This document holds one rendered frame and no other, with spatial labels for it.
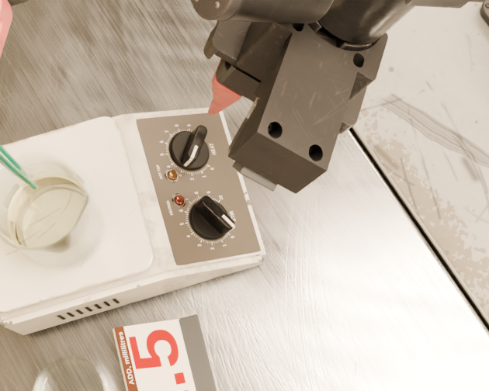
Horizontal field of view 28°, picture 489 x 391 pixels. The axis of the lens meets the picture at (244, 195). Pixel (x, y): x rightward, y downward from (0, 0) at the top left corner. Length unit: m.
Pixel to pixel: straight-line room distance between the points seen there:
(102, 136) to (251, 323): 0.18
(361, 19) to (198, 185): 0.25
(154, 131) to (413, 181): 0.21
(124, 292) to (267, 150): 0.24
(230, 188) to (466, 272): 0.19
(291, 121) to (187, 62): 0.32
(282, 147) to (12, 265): 0.27
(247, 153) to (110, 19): 0.35
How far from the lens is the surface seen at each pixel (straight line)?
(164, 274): 0.70
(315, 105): 0.52
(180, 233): 0.71
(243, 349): 0.76
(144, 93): 0.81
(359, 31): 0.53
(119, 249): 0.69
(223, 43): 0.57
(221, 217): 0.71
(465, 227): 0.78
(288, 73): 0.52
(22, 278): 0.70
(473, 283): 0.77
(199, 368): 0.75
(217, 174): 0.74
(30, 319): 0.72
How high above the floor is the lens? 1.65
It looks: 75 degrees down
